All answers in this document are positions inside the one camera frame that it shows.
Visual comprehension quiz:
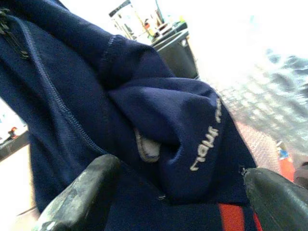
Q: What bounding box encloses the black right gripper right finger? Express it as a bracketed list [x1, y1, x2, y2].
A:
[242, 167, 308, 231]

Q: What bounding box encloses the clear bubble wrap sheet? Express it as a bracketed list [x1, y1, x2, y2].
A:
[216, 48, 308, 154]

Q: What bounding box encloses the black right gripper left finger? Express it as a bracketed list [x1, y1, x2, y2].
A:
[31, 154, 121, 231]

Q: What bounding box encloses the navy garment with red stripe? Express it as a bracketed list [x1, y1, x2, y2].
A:
[0, 0, 264, 231]

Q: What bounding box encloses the dark marble countertop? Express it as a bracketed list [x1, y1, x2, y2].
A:
[0, 131, 31, 161]

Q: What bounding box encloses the black plastic bucket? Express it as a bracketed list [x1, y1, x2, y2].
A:
[151, 30, 201, 80]

